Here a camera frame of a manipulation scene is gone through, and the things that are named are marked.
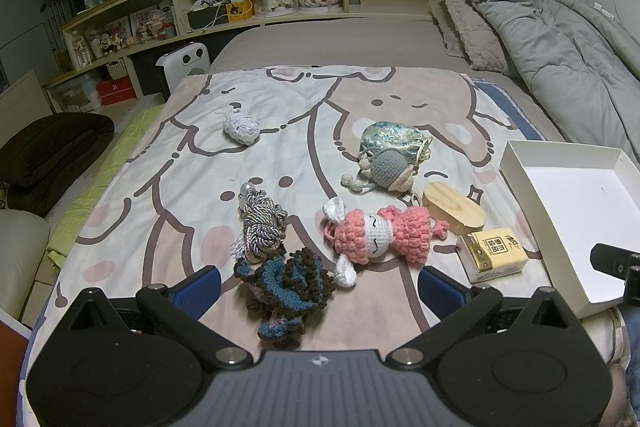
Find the yellow card box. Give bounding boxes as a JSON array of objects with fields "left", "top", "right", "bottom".
[{"left": 457, "top": 228, "right": 528, "bottom": 284}]

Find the oval wooden box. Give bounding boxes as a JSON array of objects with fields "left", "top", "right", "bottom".
[{"left": 422, "top": 182, "right": 487, "bottom": 235}]

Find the brown blue crochet scrunchie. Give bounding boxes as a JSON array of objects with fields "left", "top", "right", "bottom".
[{"left": 233, "top": 247, "right": 336, "bottom": 346}]

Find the twisted rope tassel charm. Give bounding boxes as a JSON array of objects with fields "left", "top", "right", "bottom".
[{"left": 232, "top": 182, "right": 288, "bottom": 265}]

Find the pink white crochet doll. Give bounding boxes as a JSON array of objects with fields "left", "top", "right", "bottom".
[{"left": 322, "top": 197, "right": 449, "bottom": 288}]

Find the grey crochet ball charm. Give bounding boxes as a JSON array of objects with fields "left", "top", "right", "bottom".
[{"left": 341, "top": 147, "right": 431, "bottom": 194}]

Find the white knit scrunchie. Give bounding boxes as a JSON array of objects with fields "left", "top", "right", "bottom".
[{"left": 222, "top": 107, "right": 260, "bottom": 146}]

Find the white cardboard tray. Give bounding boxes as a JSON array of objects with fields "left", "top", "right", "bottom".
[{"left": 500, "top": 141, "right": 639, "bottom": 319}]

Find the green mat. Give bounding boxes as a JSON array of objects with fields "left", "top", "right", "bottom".
[{"left": 46, "top": 105, "right": 163, "bottom": 270}]

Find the cartoon print blanket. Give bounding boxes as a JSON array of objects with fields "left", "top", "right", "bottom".
[{"left": 19, "top": 65, "right": 622, "bottom": 403}]

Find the grey duvet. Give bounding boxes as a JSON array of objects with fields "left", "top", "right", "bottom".
[{"left": 469, "top": 0, "right": 639, "bottom": 161}]

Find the dark brown cushion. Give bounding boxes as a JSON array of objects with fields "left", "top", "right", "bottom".
[{"left": 1, "top": 113, "right": 115, "bottom": 217}]

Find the red box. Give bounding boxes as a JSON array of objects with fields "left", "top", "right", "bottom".
[{"left": 96, "top": 76, "right": 136, "bottom": 106}]

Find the white face heater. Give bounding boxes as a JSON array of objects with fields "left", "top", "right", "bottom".
[{"left": 155, "top": 42, "right": 210, "bottom": 94}]

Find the beige fuzzy pillow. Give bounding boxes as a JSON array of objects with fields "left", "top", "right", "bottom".
[{"left": 428, "top": 0, "right": 511, "bottom": 76}]

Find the yellow container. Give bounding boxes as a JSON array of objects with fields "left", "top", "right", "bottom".
[{"left": 226, "top": 0, "right": 254, "bottom": 23}]

